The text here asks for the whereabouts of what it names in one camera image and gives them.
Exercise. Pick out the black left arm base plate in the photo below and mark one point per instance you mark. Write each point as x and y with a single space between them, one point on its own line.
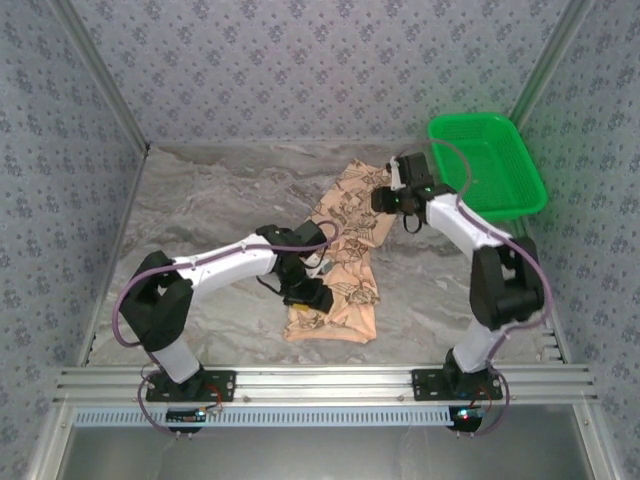
222 387

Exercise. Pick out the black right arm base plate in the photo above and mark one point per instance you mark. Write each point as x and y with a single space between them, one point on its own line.
425 385

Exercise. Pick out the green plastic basket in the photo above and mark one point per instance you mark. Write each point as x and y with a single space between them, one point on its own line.
500 165

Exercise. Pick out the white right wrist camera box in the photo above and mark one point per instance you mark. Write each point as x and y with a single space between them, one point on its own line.
395 175

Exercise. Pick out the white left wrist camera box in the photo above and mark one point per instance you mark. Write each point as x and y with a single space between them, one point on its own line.
320 265

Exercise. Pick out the small circuit board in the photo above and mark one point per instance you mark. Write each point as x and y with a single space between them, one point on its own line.
472 414
185 415

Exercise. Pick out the aluminium mounting rail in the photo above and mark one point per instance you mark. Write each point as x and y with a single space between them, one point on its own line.
320 382

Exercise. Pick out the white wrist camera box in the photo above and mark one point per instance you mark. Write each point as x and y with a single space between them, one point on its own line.
320 265
395 175

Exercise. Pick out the aluminium frame post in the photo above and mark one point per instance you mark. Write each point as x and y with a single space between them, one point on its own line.
597 450
542 75
104 75
47 450

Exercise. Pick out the peach printed t-shirt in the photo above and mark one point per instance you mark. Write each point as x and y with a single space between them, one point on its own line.
355 280

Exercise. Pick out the grey metal sheet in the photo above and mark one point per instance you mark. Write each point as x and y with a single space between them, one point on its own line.
320 455

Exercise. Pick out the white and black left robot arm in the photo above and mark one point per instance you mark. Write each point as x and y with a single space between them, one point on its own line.
160 310

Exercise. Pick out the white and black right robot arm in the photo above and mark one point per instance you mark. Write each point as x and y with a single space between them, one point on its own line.
505 295

